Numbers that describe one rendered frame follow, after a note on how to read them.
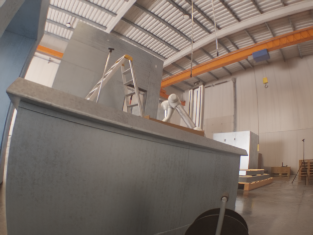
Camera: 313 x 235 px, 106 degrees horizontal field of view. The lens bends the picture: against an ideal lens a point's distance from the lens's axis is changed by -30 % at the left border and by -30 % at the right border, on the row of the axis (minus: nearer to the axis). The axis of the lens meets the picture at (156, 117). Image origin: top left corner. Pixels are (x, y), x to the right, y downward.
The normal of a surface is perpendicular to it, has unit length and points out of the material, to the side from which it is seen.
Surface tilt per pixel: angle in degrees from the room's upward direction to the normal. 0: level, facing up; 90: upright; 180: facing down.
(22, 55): 90
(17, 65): 90
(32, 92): 67
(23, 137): 90
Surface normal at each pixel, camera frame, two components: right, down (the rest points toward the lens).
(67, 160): 0.66, -0.11
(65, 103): 0.66, -0.47
